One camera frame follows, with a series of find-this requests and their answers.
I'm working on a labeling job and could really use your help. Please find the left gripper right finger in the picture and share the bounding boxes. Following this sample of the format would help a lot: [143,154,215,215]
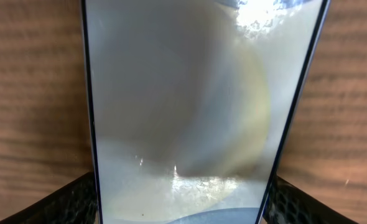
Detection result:
[262,176,357,224]

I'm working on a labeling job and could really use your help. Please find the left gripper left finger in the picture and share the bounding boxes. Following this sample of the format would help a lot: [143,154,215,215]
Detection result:
[0,172,98,224]

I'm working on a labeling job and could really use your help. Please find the Galaxy smartphone blue screen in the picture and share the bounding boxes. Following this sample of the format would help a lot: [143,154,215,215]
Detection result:
[81,0,329,224]

